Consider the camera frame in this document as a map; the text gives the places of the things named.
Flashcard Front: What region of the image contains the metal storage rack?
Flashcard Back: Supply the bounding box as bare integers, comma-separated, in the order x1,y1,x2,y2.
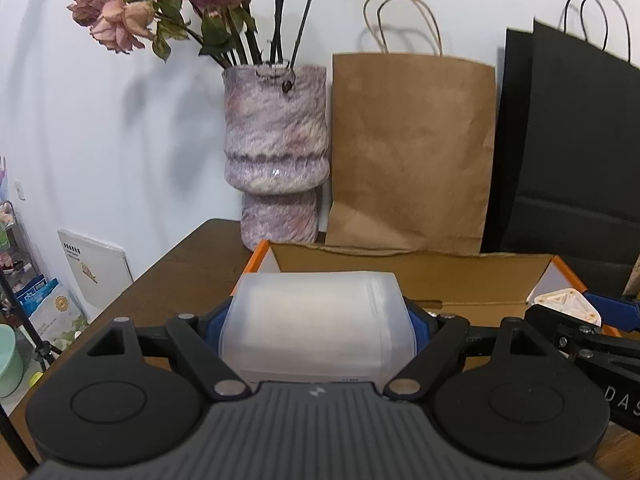
0,157,36,291

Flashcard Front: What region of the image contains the pale green bucket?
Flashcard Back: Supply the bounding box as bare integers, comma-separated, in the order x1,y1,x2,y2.
0,324,25,398

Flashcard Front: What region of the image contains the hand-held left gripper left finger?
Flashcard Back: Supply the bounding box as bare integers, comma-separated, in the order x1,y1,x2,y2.
87,296,252,402

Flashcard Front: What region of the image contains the white flat board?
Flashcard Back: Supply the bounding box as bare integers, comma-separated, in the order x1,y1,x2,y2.
57,229,135,322

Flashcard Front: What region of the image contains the brown paper bag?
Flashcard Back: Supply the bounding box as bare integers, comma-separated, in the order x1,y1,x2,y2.
325,0,498,256

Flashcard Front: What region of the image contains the black light stand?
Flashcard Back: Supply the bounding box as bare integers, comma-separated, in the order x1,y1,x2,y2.
0,269,51,473

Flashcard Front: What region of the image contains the mottled purple ceramic vase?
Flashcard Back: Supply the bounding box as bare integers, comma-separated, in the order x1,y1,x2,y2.
221,61,331,252

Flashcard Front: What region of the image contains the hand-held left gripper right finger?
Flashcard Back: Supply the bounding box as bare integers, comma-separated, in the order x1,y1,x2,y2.
384,297,551,402

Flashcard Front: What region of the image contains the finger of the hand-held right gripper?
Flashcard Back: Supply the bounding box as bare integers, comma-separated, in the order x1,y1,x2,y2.
584,291,640,334
524,304,640,361

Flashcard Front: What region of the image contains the translucent white plastic box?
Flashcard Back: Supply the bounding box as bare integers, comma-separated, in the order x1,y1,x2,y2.
219,270,418,383

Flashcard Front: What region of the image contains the red cardboard box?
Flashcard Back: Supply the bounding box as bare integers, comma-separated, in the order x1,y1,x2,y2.
230,240,626,376

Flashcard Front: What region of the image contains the black paper bag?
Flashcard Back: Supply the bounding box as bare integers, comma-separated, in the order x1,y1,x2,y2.
480,0,640,283

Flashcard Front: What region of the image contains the blue and white packet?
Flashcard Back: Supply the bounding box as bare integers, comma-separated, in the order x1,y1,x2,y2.
14,276,60,318

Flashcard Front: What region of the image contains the cream hexagonal small box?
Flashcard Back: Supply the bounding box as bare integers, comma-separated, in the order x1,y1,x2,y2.
531,290,601,329

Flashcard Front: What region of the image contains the white and green packet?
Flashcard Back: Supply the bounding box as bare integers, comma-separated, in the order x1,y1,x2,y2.
30,282,90,343

